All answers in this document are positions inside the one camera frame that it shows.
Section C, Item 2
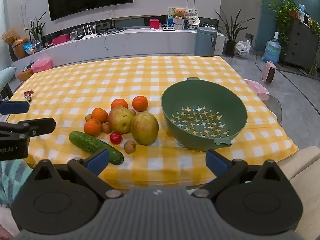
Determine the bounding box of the green colander bowl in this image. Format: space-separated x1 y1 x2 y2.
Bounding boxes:
161 77 248 151

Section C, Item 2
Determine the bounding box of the teddy bear toy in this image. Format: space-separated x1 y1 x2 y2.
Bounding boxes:
173 8 185 19

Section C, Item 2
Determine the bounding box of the beige sofa cushion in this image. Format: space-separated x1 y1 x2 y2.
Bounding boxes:
277 146 320 239

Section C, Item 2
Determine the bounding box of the white tv console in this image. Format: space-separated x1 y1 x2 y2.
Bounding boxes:
10 28 225 75

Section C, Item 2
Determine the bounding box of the brown longan front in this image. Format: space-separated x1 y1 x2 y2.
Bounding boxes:
124 140 136 154

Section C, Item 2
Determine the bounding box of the white plastic bag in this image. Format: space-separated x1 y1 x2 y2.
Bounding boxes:
234 40 251 58

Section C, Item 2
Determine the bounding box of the brown round vase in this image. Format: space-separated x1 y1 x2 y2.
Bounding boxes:
12 38 28 59

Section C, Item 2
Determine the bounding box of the small red tomato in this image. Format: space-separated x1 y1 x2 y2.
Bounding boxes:
109 132 123 145

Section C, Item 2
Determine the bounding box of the pink tissue box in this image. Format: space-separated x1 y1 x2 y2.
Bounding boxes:
31 57 53 73

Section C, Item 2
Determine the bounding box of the red snack wrapper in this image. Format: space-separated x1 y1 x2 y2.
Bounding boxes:
23 89 34 103

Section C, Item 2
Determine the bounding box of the pink round stool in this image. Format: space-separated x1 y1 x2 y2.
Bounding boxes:
245 79 270 101

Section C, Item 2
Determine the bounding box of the white router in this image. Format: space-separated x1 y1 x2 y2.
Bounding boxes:
82 23 97 39

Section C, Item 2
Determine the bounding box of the small potted plant left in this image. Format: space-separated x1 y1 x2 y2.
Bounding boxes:
25 12 46 52

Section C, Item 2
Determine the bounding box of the orange tangerine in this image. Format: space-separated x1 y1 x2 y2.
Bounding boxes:
111 98 128 109
84 118 103 137
132 95 149 112
92 108 108 124

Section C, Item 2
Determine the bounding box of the dark grey cabinet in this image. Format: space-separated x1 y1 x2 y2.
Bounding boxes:
283 19 319 72

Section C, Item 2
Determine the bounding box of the green cucumber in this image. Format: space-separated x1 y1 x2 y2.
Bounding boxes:
68 131 124 165

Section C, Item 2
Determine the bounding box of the blue water jug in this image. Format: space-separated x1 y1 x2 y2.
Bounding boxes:
262 31 281 65

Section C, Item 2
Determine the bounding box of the brown longan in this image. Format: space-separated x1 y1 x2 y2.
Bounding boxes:
85 114 92 122
124 140 136 154
102 122 112 134

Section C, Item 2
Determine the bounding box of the yellow-green pear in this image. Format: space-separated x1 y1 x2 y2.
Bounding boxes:
131 113 159 145

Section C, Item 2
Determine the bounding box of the red box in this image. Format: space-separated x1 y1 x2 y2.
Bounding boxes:
149 19 161 30

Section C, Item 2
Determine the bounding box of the red-yellow apple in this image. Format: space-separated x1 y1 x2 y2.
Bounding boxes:
108 106 135 134

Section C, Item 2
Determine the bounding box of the yellow white checkered tablecloth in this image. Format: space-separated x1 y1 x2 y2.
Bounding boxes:
8 56 298 189

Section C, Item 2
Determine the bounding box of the brown longan left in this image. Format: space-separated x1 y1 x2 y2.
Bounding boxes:
85 114 92 122

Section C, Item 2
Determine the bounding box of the brown longan middle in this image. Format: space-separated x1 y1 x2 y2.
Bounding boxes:
102 122 112 134

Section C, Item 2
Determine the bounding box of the potted green plant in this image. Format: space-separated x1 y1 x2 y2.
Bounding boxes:
214 9 255 57

